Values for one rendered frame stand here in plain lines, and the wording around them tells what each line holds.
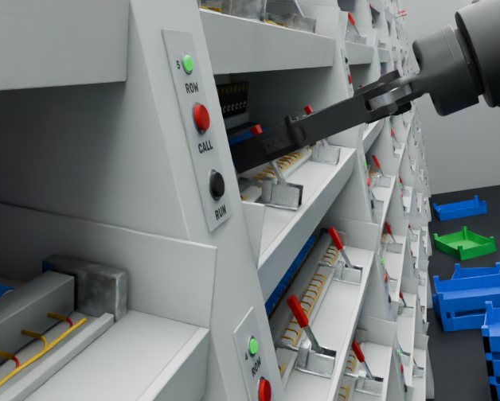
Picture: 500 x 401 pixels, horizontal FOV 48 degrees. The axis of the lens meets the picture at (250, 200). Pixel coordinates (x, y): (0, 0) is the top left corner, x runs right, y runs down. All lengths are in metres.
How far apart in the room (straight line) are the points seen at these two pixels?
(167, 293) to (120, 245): 0.04
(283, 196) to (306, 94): 0.45
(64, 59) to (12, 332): 0.13
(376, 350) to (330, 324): 0.34
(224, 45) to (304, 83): 0.55
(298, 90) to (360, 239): 0.29
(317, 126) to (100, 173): 0.24
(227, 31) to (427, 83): 0.18
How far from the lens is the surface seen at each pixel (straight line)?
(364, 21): 1.69
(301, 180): 0.70
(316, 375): 0.64
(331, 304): 0.80
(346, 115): 0.50
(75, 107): 0.34
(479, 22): 0.52
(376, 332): 1.09
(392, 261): 1.52
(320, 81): 0.99
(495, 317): 2.05
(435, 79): 0.51
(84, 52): 0.28
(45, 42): 0.26
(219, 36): 0.44
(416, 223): 2.47
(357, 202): 1.01
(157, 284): 0.33
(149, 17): 0.33
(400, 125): 2.39
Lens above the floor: 1.05
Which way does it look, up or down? 10 degrees down
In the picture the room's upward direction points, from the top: 12 degrees counter-clockwise
